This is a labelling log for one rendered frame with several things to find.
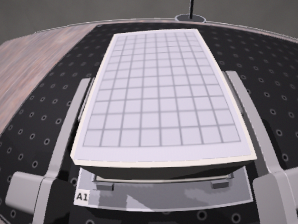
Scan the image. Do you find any white deep-well plate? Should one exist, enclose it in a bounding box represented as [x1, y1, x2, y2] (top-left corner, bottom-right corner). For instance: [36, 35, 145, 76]
[71, 30, 257, 184]

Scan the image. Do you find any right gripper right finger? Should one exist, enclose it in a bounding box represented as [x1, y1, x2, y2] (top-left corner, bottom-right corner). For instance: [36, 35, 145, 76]
[222, 71, 298, 224]

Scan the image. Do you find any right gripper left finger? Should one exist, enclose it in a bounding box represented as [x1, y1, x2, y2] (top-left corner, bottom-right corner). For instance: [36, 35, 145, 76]
[5, 77, 96, 224]

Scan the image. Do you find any black perforated breadboard plate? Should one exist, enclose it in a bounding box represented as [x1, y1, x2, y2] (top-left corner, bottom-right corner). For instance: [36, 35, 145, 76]
[0, 22, 298, 224]

